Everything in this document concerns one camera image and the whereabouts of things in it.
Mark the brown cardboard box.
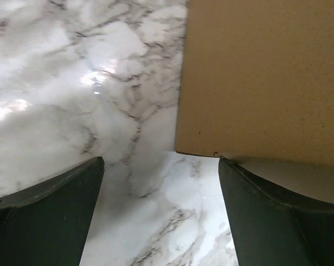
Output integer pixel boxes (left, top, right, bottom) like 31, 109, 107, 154
175, 0, 334, 203

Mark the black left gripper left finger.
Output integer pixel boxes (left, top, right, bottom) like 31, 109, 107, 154
0, 157, 104, 266

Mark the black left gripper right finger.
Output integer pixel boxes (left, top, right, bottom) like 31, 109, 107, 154
219, 158, 334, 266

